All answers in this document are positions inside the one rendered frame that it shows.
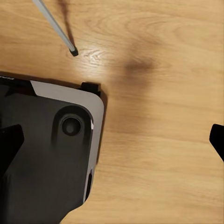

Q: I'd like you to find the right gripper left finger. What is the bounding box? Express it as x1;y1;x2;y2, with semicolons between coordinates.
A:
0;124;24;180

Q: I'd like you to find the camera tripod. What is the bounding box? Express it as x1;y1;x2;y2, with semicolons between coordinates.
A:
33;0;78;56

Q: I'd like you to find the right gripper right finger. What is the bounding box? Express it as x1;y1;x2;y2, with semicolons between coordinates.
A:
209;124;224;161

